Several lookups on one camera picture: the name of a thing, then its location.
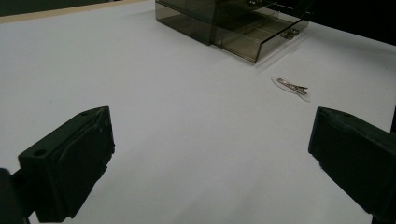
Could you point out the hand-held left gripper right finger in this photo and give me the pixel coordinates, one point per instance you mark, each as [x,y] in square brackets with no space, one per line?
[358,161]

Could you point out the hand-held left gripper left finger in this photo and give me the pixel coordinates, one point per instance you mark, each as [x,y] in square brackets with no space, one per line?
[71,161]

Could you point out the clear teardrop hair clip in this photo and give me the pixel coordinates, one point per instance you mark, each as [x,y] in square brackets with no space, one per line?
[292,85]

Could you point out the black curtain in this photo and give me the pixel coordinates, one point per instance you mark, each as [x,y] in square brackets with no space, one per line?
[358,15]

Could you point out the light wooden table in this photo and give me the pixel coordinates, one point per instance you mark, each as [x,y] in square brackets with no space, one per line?
[62,12]

